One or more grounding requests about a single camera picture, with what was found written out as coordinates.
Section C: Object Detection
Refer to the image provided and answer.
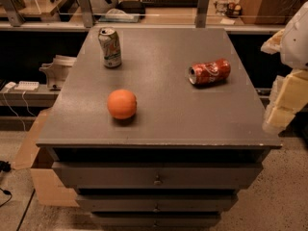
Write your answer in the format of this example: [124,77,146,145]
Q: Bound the metal railing frame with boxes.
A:
[0,0,283,34]

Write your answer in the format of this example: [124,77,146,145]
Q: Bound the green white 7up can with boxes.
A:
[98,27,121,68]

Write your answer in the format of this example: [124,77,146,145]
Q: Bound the black bag on desk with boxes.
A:
[116,0,145,14]

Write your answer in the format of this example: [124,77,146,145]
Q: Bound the white power strip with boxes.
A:
[14,81,39,91]

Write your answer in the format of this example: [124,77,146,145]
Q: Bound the orange fruit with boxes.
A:
[107,90,137,119]

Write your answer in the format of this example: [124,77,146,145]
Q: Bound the black keyboard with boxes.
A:
[141,0,198,8]

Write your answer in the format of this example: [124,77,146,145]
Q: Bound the crushed red coke can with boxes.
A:
[188,59,231,86]

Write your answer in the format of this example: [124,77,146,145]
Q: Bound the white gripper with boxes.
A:
[261,2,308,134]

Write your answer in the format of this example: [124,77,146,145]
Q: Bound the white cable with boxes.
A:
[2,81,37,132]

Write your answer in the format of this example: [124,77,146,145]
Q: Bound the grey metal bracket part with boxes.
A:
[39,55,76,90]

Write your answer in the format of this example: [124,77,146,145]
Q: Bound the grey drawer cabinet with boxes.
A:
[38,28,280,228]

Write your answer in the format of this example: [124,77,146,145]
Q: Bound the black cable on floor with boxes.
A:
[0,160,13,208]

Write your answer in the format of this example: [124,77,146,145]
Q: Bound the clear plastic bottle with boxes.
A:
[216,0,229,15]

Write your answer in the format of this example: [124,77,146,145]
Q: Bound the cardboard box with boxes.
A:
[13,109,78,207]

